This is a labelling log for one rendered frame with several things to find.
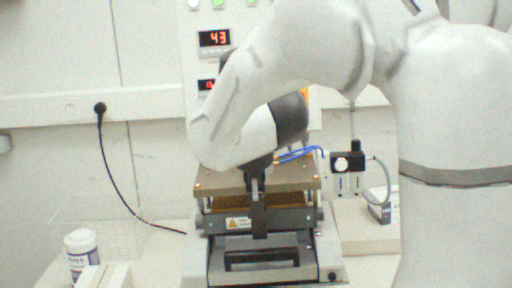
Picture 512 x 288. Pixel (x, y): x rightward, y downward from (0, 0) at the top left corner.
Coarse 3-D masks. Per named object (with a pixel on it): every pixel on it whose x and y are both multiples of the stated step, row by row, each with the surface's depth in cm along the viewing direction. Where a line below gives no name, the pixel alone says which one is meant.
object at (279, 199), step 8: (280, 192) 125; (288, 192) 125; (296, 192) 124; (216, 200) 123; (224, 200) 123; (232, 200) 123; (240, 200) 122; (248, 200) 122; (264, 200) 121; (272, 200) 121; (280, 200) 121; (288, 200) 121; (296, 200) 120; (304, 200) 120; (216, 208) 119; (224, 208) 119; (232, 208) 119; (240, 208) 119; (248, 208) 119; (264, 208) 119
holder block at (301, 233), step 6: (300, 228) 122; (306, 228) 122; (216, 234) 122; (222, 234) 121; (228, 234) 121; (234, 234) 121; (240, 234) 121; (246, 234) 121; (300, 234) 121; (306, 234) 121; (216, 240) 121; (222, 240) 121; (300, 240) 121
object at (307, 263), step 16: (240, 240) 117; (256, 240) 117; (272, 240) 117; (288, 240) 117; (304, 240) 121; (304, 256) 115; (208, 272) 111; (224, 272) 111; (240, 272) 111; (256, 272) 111; (272, 272) 111; (288, 272) 111; (304, 272) 111
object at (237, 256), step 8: (272, 248) 111; (280, 248) 111; (288, 248) 110; (296, 248) 110; (224, 256) 110; (232, 256) 110; (240, 256) 110; (248, 256) 110; (256, 256) 110; (264, 256) 110; (272, 256) 110; (280, 256) 110; (288, 256) 110; (296, 256) 110; (224, 264) 110; (296, 264) 110
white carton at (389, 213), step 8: (368, 192) 171; (376, 192) 169; (384, 192) 168; (392, 192) 169; (376, 200) 165; (384, 200) 163; (392, 200) 162; (368, 208) 173; (376, 208) 165; (384, 208) 162; (392, 208) 162; (376, 216) 166; (384, 216) 162; (392, 216) 163; (384, 224) 163
